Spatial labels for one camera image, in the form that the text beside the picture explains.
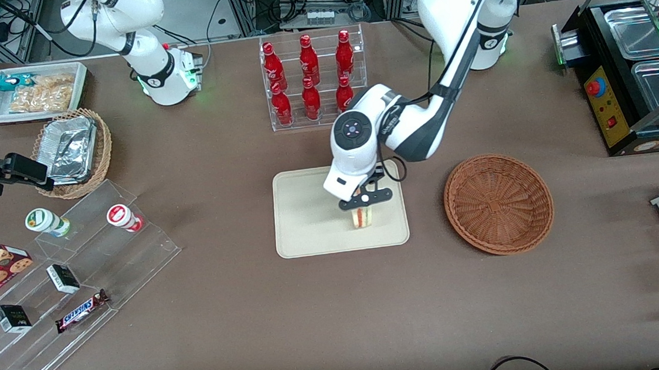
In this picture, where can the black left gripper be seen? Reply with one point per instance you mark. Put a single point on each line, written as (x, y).
(378, 174)

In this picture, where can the triangular sandwich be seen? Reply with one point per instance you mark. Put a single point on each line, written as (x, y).
(363, 219)

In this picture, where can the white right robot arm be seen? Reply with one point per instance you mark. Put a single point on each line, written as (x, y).
(116, 13)

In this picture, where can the beige rectangular tray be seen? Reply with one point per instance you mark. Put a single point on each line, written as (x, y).
(309, 222)

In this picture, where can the light wicker basket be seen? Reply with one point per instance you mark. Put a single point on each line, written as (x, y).
(102, 150)

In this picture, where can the brown wicker basket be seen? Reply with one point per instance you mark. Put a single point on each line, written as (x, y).
(498, 204)

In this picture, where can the stacked aluminium foil trays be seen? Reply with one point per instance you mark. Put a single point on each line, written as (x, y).
(71, 149)

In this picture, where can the green lidded yogurt cup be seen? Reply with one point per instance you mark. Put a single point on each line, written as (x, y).
(44, 221)

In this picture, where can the clear bag of crackers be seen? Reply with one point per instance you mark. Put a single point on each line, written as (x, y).
(46, 94)

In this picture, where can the red lidded yogurt cup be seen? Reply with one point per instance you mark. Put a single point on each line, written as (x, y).
(120, 216)

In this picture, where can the teal snack packet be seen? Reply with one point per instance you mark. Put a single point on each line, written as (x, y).
(10, 82)

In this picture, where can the clear acrylic bottle rack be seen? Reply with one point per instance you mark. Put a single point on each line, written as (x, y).
(301, 122)

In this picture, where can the small black white box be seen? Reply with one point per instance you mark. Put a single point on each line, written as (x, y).
(63, 278)
(12, 319)

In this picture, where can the red soda bottle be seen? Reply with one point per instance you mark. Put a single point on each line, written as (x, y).
(273, 66)
(311, 101)
(344, 92)
(308, 60)
(344, 55)
(281, 106)

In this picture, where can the clear acrylic stepped stand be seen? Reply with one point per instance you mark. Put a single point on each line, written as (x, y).
(136, 265)

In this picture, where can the Snickers chocolate bar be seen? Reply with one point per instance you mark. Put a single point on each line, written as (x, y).
(80, 310)

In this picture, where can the white power strip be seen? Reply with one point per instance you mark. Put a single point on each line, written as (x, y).
(321, 16)

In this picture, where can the black food warmer machine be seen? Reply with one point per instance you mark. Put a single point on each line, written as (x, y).
(606, 110)

